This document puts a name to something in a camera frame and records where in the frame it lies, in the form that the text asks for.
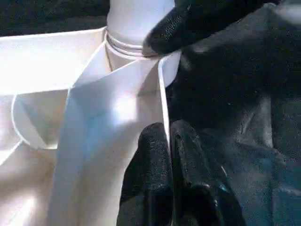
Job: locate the white plastic table leg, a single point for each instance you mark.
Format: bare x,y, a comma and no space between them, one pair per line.
131,23

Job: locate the black mat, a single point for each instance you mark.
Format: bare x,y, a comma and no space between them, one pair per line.
258,141

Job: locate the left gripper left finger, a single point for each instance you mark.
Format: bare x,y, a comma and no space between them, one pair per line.
150,179

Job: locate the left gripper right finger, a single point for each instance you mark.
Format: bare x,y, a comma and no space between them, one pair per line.
200,188

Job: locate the white plastic table top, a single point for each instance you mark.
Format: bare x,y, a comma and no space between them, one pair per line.
58,82

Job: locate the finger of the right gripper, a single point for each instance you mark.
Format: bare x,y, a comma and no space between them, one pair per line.
188,26

